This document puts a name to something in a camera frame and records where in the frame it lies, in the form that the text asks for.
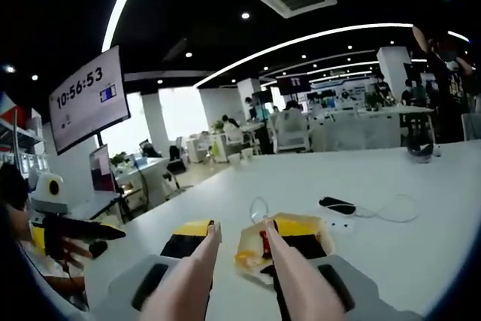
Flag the curved ceiling light strip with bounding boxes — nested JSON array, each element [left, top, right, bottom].
[[195, 23, 414, 88], [101, 0, 151, 53]]

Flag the pink food tongs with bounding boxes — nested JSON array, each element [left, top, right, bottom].
[[139, 219, 346, 321]]

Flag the white cable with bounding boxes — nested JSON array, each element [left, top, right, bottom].
[[352, 193, 419, 223]]

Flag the dark hanging display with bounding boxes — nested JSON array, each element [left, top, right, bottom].
[[276, 75, 313, 95]]

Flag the red gold wafer food packet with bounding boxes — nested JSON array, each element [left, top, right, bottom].
[[259, 229, 272, 260]]

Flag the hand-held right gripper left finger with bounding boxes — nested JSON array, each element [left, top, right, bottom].
[[107, 218, 217, 321]]

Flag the green potted plant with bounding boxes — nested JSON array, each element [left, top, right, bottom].
[[364, 93, 383, 111]]

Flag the black marker pen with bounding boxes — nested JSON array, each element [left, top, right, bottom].
[[318, 196, 357, 215]]

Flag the white desk partition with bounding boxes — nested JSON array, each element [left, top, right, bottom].
[[310, 116, 401, 151]]

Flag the grey basket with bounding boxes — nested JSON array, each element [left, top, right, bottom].
[[406, 142, 435, 164]]

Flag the person's left hand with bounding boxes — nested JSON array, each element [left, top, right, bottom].
[[44, 236, 94, 270]]

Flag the white office chair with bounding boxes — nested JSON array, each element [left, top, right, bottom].
[[268, 110, 311, 153]]

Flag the cream hexagonal container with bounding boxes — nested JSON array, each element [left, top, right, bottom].
[[234, 213, 337, 287]]

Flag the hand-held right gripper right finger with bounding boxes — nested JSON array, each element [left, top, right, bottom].
[[267, 216, 380, 321]]

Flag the black mouse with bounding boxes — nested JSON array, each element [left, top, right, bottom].
[[89, 241, 109, 259]]

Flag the thin clear stand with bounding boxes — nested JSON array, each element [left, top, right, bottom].
[[250, 196, 270, 224]]

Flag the large wall display screen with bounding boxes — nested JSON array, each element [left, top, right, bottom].
[[48, 44, 132, 156]]

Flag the yellow-ended clear food packet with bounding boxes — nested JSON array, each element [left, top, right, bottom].
[[234, 248, 264, 269]]

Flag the desk monitor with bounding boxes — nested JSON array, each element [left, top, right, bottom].
[[89, 144, 117, 192]]

